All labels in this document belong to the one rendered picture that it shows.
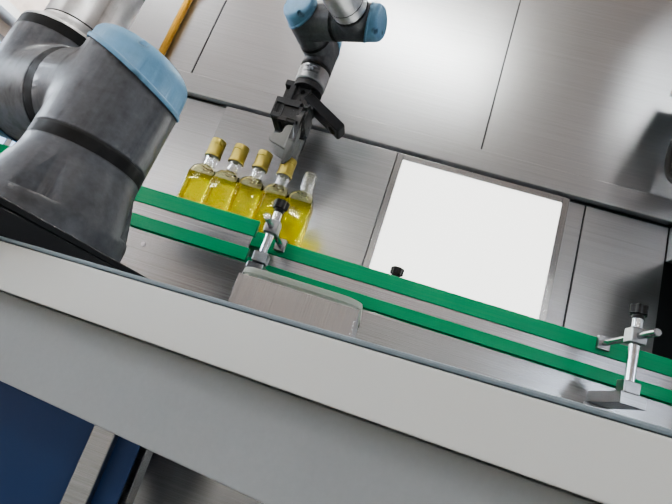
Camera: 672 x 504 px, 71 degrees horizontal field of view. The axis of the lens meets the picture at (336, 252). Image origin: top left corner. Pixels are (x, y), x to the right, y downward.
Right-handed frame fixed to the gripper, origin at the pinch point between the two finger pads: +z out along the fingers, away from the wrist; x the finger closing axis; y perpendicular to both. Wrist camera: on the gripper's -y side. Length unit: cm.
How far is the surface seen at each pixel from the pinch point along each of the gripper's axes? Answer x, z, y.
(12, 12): -155, -124, 265
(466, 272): -12.6, 8.8, -45.4
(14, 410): 13, 63, 25
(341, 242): -12.2, 10.5, -15.4
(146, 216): 13.2, 24.3, 18.0
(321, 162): -12.1, -8.2, -4.2
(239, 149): 1.7, 0.7, 11.2
